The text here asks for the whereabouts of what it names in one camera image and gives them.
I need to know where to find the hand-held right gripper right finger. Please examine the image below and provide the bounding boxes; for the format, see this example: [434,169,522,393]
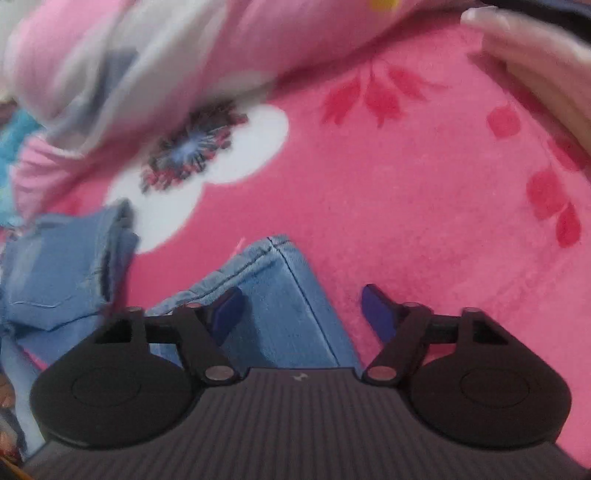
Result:
[360,284,511,386]

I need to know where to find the teal cloth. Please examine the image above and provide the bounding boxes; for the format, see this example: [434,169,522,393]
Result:
[0,108,44,224]

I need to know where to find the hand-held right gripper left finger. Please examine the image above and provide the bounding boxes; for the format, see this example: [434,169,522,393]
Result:
[95,286,245,386]

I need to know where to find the blue denim jeans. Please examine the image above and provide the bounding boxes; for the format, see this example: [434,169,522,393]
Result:
[0,198,365,457]

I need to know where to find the pink floral bedsheet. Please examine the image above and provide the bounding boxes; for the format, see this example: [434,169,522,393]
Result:
[14,18,591,472]

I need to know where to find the light pink floral quilt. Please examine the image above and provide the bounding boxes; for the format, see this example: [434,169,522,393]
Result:
[0,0,416,222]

